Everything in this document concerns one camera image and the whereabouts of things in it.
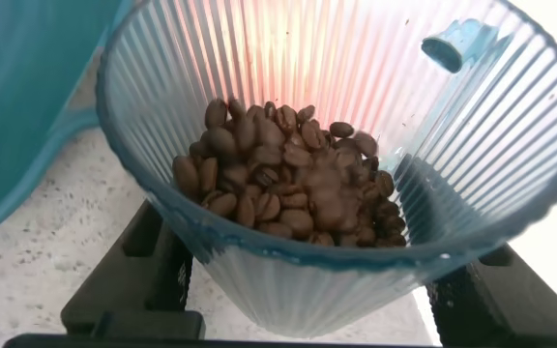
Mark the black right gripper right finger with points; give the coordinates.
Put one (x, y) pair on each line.
(510, 309)

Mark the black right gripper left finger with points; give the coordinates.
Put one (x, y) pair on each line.
(133, 290)

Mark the translucent blue ribbed cup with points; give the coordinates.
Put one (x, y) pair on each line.
(307, 290)

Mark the brown coffee beans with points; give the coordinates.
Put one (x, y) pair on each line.
(283, 183)

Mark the teal plastic basin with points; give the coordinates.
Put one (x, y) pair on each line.
(17, 96)

